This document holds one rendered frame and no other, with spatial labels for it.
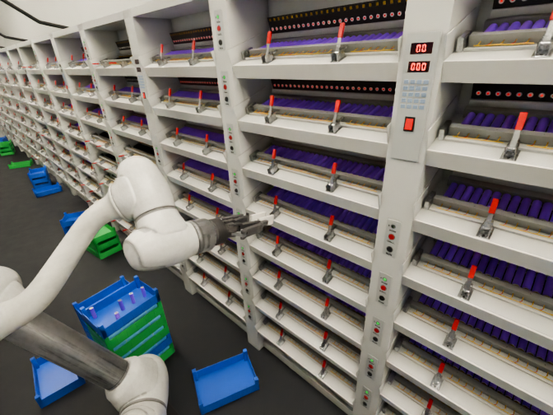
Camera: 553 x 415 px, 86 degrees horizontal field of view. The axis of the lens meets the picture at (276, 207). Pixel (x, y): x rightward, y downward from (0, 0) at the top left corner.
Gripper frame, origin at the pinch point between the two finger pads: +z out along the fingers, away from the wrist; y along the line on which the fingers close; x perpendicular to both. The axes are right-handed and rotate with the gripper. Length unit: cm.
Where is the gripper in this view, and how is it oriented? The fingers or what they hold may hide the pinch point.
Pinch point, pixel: (262, 219)
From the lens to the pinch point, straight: 96.0
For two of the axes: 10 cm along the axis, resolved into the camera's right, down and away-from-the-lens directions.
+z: 6.8, -1.6, 7.2
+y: 7.3, 2.8, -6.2
